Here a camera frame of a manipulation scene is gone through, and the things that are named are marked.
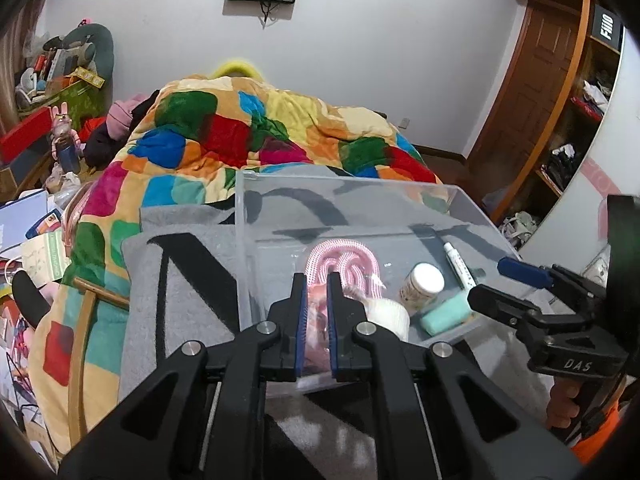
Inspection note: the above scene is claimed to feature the white ointment tube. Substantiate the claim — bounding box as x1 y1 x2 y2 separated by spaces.
444 243 476 292

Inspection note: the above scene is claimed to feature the small white bottle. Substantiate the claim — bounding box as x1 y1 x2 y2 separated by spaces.
398 262 445 314

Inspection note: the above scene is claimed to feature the white bandage roll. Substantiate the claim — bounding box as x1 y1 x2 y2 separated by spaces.
364 298 410 341

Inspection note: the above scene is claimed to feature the pink rope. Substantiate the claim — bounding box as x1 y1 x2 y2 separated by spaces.
299 238 388 376

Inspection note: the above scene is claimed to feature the right hand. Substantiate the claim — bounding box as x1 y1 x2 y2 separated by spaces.
546 377 582 429

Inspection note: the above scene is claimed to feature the grey black blanket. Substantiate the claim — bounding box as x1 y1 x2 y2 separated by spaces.
119 165 547 416

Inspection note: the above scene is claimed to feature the clear plastic storage box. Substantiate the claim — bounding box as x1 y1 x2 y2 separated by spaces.
233 169 536 399

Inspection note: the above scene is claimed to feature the wooden door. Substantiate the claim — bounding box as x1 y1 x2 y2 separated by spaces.
468 0 579 204

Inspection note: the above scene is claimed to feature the wooden shelf unit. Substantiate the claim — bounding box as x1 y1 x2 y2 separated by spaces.
490 0 622 223

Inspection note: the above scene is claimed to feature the black Fiio sign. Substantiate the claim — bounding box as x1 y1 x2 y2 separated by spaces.
591 4 623 51

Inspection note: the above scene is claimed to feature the blue white booklet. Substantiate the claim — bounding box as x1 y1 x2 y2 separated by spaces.
0 190 48 252

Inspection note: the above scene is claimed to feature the colourful patchwork quilt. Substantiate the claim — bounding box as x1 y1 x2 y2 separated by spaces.
28 76 436 453

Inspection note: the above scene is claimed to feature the pink rabbit figurine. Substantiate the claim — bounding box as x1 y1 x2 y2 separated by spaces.
50 102 82 174

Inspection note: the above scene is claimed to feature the pink knitted hat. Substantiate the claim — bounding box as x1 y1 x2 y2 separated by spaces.
105 94 153 141

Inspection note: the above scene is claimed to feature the red box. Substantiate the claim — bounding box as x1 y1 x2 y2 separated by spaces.
0 106 52 165

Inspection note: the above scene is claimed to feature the green cardboard box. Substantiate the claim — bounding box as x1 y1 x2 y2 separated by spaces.
17 80 106 130

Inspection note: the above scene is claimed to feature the dark green plush toy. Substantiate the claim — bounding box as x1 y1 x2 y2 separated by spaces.
63 23 115 80

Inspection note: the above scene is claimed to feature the striped red curtain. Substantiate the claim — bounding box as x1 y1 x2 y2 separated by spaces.
1 0 46 136

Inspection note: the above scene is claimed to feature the wooden bed frame rail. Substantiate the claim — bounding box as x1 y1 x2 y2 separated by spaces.
67 276 129 448

